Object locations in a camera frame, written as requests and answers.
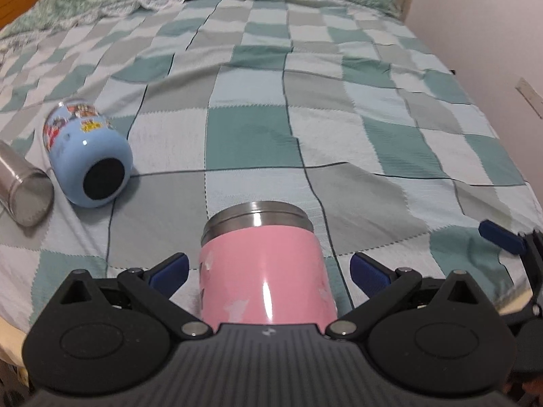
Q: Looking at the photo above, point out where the blue printed cup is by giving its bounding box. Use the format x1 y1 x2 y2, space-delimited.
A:
42 101 133 209

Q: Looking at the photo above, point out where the pink steel cup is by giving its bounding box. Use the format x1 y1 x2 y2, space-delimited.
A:
199 201 339 326

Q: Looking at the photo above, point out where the beige bed frame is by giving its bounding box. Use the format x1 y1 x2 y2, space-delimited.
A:
0 317 35 407

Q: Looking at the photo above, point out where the beige wall tape strip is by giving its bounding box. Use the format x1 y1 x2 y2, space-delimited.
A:
515 77 543 110

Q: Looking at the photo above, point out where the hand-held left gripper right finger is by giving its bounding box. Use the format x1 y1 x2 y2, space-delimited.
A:
325 252 485 342

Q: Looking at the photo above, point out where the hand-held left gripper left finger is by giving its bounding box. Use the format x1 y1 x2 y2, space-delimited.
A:
58 252 213 342

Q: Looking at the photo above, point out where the plain steel cup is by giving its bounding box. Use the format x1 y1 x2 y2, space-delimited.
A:
0 139 55 227

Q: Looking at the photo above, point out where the green checked bed sheet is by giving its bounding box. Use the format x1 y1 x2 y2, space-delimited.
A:
0 0 543 335

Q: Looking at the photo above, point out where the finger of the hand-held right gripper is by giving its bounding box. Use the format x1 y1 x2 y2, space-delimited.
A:
478 219 543 319

